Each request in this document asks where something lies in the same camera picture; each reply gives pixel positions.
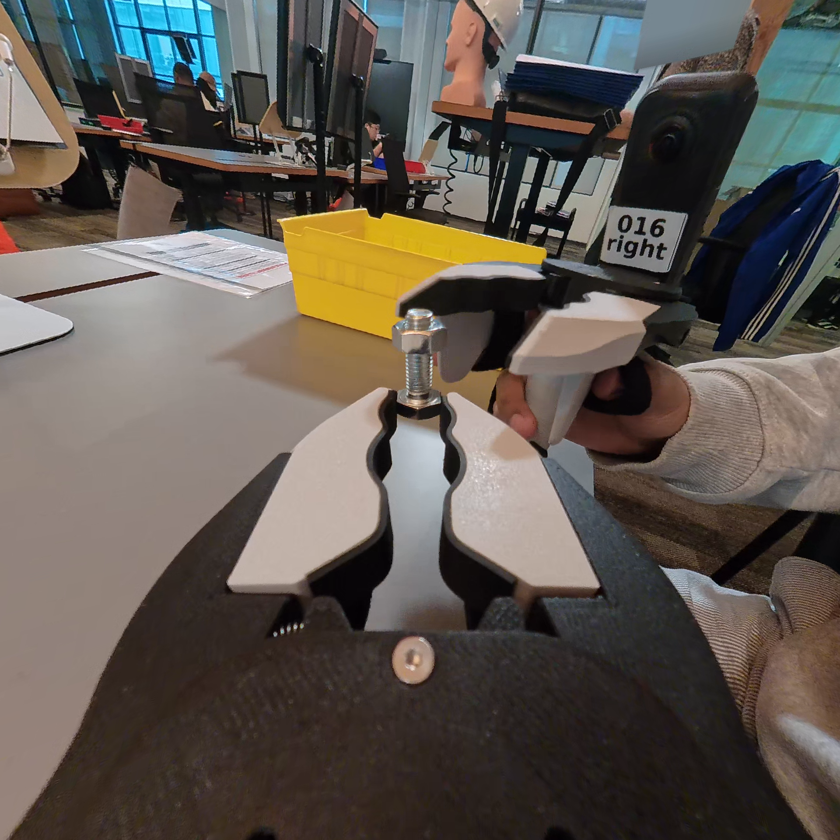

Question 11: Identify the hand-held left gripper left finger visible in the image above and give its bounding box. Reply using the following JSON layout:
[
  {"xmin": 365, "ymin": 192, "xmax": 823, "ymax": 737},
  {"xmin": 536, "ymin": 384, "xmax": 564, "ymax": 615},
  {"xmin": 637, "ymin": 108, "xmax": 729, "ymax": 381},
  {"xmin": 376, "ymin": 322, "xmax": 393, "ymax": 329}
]
[{"xmin": 226, "ymin": 386, "xmax": 396, "ymax": 597}]

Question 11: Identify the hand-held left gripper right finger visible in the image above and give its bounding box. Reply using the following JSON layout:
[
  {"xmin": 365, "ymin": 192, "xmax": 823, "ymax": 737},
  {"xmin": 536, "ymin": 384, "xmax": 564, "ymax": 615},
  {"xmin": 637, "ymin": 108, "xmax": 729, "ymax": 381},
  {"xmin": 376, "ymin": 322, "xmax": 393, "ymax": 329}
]
[{"xmin": 441, "ymin": 392, "xmax": 602, "ymax": 599}]

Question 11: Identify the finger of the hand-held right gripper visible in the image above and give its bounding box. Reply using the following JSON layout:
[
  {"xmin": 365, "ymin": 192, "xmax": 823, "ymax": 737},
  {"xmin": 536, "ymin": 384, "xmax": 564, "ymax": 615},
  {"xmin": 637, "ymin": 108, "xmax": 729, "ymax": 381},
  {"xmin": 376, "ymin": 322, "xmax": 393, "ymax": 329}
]
[
  {"xmin": 507, "ymin": 292, "xmax": 662, "ymax": 379},
  {"xmin": 395, "ymin": 262, "xmax": 547, "ymax": 383}
]

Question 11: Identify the silver hex bolt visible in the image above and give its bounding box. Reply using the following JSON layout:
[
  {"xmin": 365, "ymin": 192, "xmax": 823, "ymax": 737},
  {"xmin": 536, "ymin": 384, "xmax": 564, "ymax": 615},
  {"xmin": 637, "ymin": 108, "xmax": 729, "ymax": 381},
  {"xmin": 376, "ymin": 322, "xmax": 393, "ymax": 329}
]
[{"xmin": 395, "ymin": 310, "xmax": 441, "ymax": 422}]

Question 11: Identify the yellow plastic bin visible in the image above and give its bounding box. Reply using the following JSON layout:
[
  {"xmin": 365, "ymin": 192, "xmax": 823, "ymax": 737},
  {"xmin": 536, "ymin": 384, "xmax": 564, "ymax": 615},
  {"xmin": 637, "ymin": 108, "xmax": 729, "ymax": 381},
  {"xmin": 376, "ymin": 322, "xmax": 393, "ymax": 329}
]
[{"xmin": 279, "ymin": 209, "xmax": 547, "ymax": 340}]

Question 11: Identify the person's right forearm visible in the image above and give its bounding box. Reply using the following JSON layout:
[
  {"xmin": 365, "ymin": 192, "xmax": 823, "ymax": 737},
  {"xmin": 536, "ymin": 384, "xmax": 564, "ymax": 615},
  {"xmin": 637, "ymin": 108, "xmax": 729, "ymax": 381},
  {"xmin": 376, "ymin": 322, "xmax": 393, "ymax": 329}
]
[{"xmin": 591, "ymin": 348, "xmax": 840, "ymax": 514}]

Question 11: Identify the grey desk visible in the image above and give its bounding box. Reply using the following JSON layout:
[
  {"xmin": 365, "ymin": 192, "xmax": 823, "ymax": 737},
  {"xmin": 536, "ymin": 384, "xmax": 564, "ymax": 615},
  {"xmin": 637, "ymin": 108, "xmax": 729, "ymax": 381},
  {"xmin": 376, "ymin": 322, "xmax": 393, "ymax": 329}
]
[{"xmin": 0, "ymin": 228, "xmax": 595, "ymax": 831}]

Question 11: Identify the wooden standing desk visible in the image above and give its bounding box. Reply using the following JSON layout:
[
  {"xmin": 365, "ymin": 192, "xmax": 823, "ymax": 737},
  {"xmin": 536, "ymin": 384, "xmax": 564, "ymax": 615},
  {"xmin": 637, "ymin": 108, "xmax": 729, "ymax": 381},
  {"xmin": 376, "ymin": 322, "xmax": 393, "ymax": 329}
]
[{"xmin": 432, "ymin": 100, "xmax": 631, "ymax": 240}]

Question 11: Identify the person's right hand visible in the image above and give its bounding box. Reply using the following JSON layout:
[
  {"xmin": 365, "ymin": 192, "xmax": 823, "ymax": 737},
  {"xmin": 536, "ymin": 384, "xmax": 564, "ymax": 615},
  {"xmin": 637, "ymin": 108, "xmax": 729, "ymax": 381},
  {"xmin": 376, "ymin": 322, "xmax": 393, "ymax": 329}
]
[{"xmin": 492, "ymin": 356, "xmax": 694, "ymax": 458}]

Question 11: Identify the blue striped jacket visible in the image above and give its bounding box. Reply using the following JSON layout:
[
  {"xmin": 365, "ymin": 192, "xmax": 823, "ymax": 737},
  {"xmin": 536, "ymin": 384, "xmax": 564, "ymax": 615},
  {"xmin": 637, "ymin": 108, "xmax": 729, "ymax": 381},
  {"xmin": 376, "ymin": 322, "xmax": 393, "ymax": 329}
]
[{"xmin": 686, "ymin": 161, "xmax": 840, "ymax": 352}]

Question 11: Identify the stack of blue mats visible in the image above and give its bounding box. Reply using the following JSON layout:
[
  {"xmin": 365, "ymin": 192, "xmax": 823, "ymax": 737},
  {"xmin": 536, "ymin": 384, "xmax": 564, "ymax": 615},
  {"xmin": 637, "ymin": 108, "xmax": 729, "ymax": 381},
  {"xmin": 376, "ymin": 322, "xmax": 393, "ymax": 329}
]
[{"xmin": 505, "ymin": 54, "xmax": 645, "ymax": 106}]

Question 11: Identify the wooden pillar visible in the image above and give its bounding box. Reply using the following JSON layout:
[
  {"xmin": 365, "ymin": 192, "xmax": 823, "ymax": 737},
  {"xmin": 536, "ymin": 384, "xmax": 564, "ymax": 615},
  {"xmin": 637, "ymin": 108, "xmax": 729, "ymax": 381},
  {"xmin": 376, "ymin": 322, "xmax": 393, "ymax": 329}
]
[{"xmin": 748, "ymin": 0, "xmax": 795, "ymax": 60}]

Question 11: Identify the black office chair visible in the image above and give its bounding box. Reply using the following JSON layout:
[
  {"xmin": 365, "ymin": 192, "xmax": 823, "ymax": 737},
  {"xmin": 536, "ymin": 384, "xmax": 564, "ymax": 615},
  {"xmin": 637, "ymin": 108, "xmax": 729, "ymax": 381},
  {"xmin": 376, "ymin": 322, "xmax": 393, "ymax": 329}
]
[
  {"xmin": 134, "ymin": 73, "xmax": 224, "ymax": 224},
  {"xmin": 381, "ymin": 136, "xmax": 441, "ymax": 221}
]

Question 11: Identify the white hard hat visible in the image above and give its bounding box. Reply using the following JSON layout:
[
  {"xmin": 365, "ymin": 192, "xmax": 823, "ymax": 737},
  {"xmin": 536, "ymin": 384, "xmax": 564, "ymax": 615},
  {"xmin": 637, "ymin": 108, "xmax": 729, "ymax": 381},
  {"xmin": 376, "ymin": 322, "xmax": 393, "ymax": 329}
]
[{"xmin": 474, "ymin": 0, "xmax": 526, "ymax": 50}]

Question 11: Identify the mannequin head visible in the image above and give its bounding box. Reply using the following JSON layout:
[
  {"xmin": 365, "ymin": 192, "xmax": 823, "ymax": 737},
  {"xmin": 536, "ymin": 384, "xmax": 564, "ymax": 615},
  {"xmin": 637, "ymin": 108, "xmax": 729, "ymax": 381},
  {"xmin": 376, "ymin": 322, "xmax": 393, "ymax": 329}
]
[{"xmin": 441, "ymin": 0, "xmax": 503, "ymax": 106}]

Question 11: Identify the black flat monitor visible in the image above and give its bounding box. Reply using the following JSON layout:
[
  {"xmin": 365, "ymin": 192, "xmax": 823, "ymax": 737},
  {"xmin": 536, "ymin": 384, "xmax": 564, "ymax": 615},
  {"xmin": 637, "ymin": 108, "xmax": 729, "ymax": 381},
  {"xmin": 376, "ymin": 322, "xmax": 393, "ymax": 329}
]
[{"xmin": 367, "ymin": 60, "xmax": 416, "ymax": 142}]

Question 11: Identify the laminated instruction sheet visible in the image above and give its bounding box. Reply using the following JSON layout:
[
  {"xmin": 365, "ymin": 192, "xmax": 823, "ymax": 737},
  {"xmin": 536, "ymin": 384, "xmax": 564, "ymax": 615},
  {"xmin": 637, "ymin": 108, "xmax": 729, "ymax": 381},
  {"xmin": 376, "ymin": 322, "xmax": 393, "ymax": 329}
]
[{"xmin": 84, "ymin": 231, "xmax": 293, "ymax": 299}]

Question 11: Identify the tall monitor on black pole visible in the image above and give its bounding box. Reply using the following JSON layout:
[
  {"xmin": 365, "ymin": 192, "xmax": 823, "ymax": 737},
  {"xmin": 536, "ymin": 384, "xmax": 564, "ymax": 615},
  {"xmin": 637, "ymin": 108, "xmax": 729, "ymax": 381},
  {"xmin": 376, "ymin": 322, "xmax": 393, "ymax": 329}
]
[
  {"xmin": 276, "ymin": 0, "xmax": 329, "ymax": 211},
  {"xmin": 326, "ymin": 0, "xmax": 379, "ymax": 211}
]

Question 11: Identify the long wooden-edged table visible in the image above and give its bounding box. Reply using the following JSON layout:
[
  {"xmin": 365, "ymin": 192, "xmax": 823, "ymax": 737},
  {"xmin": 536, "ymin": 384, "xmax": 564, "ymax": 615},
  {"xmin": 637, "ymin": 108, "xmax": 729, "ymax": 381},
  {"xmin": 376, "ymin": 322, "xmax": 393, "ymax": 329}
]
[{"xmin": 134, "ymin": 143, "xmax": 450, "ymax": 231}]

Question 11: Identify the small framed monitor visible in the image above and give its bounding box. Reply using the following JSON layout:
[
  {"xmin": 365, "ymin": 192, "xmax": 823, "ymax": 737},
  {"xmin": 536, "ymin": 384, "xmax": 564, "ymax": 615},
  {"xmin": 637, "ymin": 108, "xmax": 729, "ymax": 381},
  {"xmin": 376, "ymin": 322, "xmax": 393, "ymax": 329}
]
[
  {"xmin": 117, "ymin": 54, "xmax": 154, "ymax": 104},
  {"xmin": 231, "ymin": 71, "xmax": 271, "ymax": 127}
]

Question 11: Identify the white stand base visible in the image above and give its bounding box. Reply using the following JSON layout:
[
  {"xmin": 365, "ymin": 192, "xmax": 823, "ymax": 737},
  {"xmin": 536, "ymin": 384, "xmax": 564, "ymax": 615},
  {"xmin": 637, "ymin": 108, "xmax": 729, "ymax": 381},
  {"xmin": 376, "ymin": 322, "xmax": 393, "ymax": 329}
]
[{"xmin": 0, "ymin": 293, "xmax": 73, "ymax": 357}]

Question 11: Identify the grey fabric panel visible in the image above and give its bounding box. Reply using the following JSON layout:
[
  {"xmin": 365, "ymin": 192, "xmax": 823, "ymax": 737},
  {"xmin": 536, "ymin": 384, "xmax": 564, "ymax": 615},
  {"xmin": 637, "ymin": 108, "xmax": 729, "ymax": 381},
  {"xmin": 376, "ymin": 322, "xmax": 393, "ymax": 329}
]
[{"xmin": 117, "ymin": 164, "xmax": 181, "ymax": 240}]

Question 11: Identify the red floor cushion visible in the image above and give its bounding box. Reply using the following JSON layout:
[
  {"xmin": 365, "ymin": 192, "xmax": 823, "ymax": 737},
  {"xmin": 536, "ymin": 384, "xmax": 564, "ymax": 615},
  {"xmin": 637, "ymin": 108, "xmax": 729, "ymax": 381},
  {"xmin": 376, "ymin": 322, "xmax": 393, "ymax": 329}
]
[{"xmin": 0, "ymin": 190, "xmax": 40, "ymax": 253}]

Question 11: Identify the instruction sheet on stand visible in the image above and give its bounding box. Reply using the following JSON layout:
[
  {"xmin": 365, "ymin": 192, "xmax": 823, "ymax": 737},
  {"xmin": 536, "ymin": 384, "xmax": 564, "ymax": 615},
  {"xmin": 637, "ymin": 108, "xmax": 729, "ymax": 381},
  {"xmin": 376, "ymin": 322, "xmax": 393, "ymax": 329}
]
[{"xmin": 0, "ymin": 10, "xmax": 81, "ymax": 188}]

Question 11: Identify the printed instruction page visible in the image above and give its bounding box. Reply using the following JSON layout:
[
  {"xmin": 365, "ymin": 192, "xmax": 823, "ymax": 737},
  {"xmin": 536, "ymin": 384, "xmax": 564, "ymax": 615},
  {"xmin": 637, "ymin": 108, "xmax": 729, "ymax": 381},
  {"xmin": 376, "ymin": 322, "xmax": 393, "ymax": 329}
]
[{"xmin": 0, "ymin": 39, "xmax": 67, "ymax": 145}]

